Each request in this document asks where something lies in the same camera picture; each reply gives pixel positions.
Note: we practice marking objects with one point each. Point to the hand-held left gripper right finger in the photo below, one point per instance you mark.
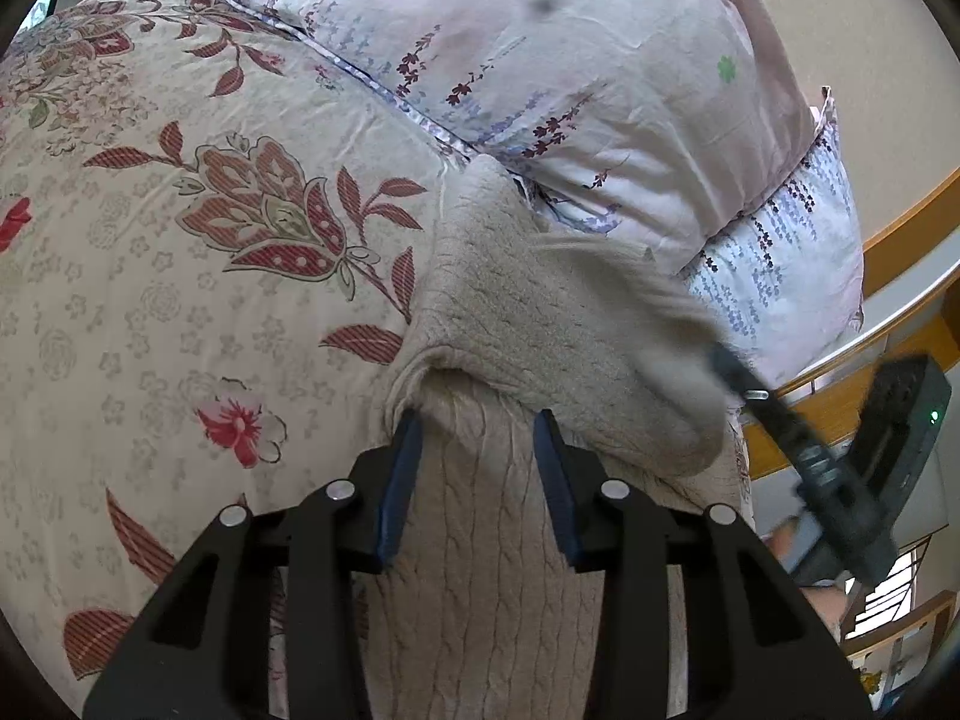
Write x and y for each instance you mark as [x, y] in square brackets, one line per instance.
[556, 487]

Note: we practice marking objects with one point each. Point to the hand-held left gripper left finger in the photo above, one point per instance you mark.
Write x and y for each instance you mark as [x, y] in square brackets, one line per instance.
[399, 480]

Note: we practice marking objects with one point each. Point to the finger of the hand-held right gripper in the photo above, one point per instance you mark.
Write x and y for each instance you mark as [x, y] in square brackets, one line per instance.
[757, 397]

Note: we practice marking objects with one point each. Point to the person's right hand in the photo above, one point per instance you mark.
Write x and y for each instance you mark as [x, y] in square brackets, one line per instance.
[786, 544]

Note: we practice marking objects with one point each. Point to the pale blue floral pillow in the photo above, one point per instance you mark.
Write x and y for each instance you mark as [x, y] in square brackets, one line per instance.
[795, 262]

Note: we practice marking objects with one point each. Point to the wooden headboard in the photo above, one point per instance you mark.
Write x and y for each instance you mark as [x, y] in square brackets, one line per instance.
[900, 240]

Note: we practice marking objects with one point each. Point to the floral bedspread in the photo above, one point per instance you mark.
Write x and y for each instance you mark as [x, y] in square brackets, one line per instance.
[165, 300]

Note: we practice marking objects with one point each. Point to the pink floral pillow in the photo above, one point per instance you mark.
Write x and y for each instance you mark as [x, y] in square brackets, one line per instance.
[525, 52]

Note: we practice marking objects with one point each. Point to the wooden furniture rail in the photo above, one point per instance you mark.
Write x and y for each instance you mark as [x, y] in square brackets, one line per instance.
[900, 619]

